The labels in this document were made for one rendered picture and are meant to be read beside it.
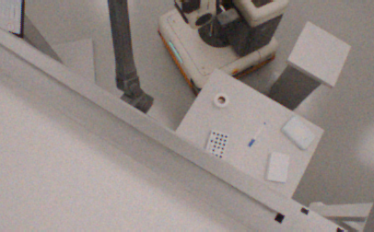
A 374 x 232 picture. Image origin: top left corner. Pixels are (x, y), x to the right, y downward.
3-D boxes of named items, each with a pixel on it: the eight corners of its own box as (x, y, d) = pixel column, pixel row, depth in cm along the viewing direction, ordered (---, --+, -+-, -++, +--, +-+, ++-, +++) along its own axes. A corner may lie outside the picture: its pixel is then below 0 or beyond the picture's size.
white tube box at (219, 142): (211, 131, 156) (212, 129, 153) (228, 136, 156) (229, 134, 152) (204, 156, 153) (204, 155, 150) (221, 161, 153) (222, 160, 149)
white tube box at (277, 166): (268, 153, 154) (271, 151, 149) (286, 156, 153) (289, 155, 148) (264, 179, 150) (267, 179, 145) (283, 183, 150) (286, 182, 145)
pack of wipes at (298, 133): (279, 130, 157) (282, 128, 152) (291, 116, 158) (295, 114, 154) (302, 152, 154) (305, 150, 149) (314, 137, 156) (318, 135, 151)
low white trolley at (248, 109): (205, 110, 238) (215, 67, 165) (281, 155, 230) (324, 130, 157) (162, 180, 225) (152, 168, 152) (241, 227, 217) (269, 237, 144)
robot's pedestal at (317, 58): (273, 72, 246) (306, 18, 173) (308, 91, 242) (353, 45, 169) (255, 104, 239) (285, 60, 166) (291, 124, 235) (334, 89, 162)
